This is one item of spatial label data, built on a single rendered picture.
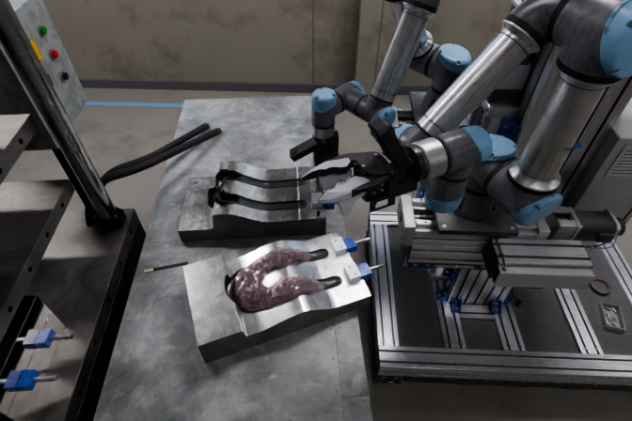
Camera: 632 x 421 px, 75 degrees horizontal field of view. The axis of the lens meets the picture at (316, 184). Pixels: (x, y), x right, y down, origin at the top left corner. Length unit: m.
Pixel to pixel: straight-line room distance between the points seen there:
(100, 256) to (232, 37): 2.31
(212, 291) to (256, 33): 2.53
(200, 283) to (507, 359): 1.31
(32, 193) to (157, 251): 0.41
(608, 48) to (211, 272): 1.07
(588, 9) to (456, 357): 1.44
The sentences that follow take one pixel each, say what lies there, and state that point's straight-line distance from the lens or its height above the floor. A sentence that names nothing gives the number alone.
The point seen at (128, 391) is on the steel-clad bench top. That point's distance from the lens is 1.31.
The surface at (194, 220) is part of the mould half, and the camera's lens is 1.49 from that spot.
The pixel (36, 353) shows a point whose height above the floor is 0.86.
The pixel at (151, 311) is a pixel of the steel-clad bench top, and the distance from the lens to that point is 1.39.
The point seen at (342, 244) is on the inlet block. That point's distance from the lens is 1.34.
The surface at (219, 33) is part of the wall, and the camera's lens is 3.52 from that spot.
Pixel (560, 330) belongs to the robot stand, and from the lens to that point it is 2.21.
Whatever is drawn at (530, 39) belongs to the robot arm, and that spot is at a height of 1.58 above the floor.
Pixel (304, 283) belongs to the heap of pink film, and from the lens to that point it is 1.23.
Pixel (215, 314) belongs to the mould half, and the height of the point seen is 0.91.
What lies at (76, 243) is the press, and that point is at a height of 0.78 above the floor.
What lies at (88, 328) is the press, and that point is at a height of 0.78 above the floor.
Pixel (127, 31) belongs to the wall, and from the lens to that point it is 3.76.
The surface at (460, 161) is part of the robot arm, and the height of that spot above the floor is 1.44.
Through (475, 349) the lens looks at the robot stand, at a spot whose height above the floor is 0.21.
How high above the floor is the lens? 1.95
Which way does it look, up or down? 45 degrees down
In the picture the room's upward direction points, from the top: straight up
